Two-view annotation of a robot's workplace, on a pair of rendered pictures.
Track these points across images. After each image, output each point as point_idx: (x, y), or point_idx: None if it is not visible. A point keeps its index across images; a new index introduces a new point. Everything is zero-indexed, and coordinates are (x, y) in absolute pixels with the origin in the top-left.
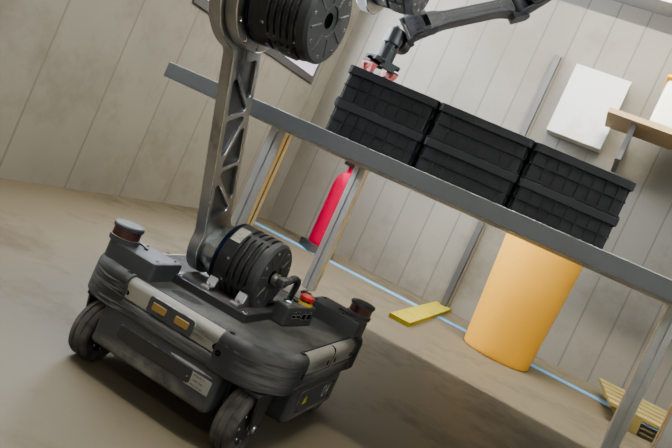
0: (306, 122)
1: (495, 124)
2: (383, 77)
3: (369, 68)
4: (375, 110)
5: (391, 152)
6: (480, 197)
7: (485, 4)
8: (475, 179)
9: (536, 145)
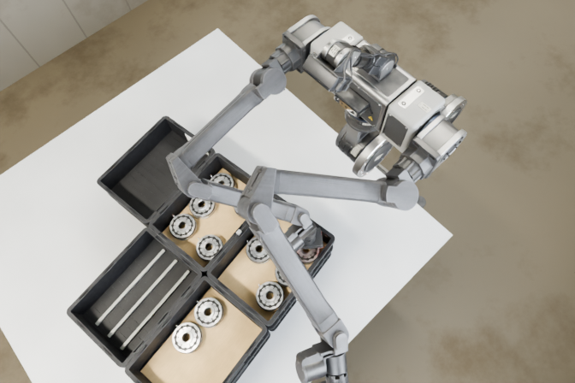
0: (376, 167)
1: (240, 167)
2: (312, 220)
3: None
4: None
5: None
6: (308, 108)
7: (235, 189)
8: None
9: (215, 152)
